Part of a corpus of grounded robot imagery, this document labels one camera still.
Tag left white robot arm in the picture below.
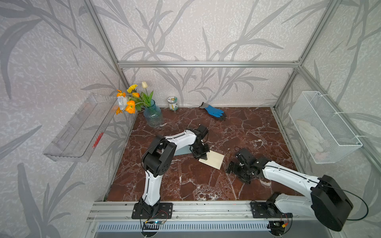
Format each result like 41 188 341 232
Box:
139 126 210 213

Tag orange yellow artificial flowers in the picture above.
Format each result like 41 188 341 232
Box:
115 81 153 115

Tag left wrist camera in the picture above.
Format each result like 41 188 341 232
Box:
197 125 208 140

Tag left circuit board with wires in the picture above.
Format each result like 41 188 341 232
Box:
140 210 169 233

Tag white wire mesh basket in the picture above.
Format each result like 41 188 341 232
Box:
289 91 363 164

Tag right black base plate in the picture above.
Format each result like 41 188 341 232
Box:
250 200 293 219

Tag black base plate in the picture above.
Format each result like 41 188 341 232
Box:
250 200 293 219
132 202 173 220

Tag small green white can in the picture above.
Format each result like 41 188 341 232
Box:
167 96 179 111

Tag circuit board with wires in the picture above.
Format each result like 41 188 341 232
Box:
140 210 169 233
267 214 293 238

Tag white cloth in basket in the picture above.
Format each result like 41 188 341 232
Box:
296 120 325 154

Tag red item on shelf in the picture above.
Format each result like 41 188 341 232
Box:
92 132 104 148

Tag aluminium front rail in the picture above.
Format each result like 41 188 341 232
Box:
86 196 316 222

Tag light blue envelope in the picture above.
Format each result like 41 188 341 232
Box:
174 145 191 156

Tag glass vase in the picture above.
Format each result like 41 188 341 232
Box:
143 100 163 128

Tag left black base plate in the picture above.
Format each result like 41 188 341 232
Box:
132 202 173 220

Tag blue grey work glove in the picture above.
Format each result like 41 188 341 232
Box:
199 102 226 121

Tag cream letter paper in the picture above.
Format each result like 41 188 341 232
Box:
198 151 225 170

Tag right circuit board with wires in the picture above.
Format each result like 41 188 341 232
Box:
267 214 293 238

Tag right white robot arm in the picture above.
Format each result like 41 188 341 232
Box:
226 147 353 232

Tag clear plastic wall shelf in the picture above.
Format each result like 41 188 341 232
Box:
43 93 117 163

